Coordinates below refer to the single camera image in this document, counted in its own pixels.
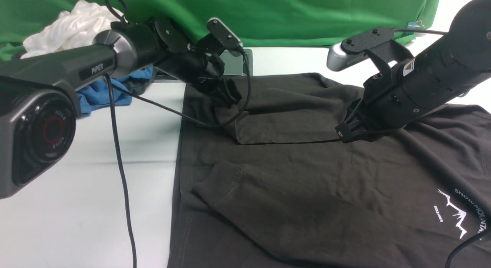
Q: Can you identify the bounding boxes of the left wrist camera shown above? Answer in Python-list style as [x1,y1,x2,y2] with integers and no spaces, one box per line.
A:
[206,17,243,57]

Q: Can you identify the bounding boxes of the blue crumpled garment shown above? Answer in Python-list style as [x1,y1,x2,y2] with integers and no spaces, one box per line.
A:
[77,76,133,116]

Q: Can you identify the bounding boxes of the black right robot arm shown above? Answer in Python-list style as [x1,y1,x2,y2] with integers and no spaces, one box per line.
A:
[328,0,491,143]

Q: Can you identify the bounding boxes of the teal binder clip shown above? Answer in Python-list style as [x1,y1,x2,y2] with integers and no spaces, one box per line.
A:
[407,20,425,30]

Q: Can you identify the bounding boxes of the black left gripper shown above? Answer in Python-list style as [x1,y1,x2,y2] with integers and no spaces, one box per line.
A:
[157,45,242,109]

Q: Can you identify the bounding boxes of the gray table cable hatch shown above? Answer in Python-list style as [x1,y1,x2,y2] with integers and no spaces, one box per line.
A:
[153,48,254,81]

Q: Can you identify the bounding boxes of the white crumpled garment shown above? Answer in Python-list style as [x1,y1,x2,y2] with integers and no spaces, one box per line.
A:
[21,0,118,59]

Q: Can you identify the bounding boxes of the dark gray long-sleeved shirt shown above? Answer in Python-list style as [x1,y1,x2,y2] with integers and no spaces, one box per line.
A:
[167,73,490,268]

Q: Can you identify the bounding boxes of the green backdrop cloth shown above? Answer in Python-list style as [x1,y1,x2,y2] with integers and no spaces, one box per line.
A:
[0,0,440,60]

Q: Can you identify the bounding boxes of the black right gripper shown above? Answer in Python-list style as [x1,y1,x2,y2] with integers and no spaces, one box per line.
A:
[335,41,461,144]

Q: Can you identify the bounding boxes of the black right camera cable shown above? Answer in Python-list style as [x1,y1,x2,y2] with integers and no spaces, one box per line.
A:
[391,27,491,268]

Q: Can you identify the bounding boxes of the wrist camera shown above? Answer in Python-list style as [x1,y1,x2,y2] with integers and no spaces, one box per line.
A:
[206,17,243,57]
[326,27,413,75]

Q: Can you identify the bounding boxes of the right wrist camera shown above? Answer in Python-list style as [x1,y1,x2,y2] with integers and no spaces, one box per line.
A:
[326,27,413,75]

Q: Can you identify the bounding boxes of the dark gray crumpled garment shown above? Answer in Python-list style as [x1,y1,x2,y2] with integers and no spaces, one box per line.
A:
[122,66,157,96]

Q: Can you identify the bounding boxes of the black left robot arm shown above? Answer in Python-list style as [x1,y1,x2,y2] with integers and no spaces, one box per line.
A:
[0,18,242,199]

